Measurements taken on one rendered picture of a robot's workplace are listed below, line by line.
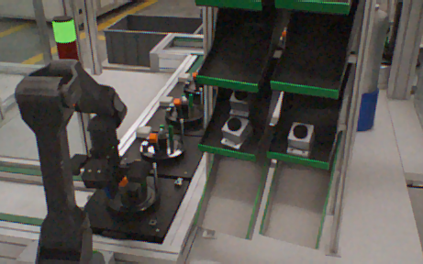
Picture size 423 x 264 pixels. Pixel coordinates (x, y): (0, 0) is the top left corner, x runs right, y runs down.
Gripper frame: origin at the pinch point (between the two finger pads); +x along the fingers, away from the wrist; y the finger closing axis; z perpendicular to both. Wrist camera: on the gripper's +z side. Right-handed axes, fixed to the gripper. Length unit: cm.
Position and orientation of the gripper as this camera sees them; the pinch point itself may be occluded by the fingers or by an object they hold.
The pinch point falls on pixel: (110, 186)
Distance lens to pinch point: 111.9
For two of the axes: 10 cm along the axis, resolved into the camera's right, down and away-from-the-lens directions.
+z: -2.1, 4.7, -8.6
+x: 0.1, 8.8, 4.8
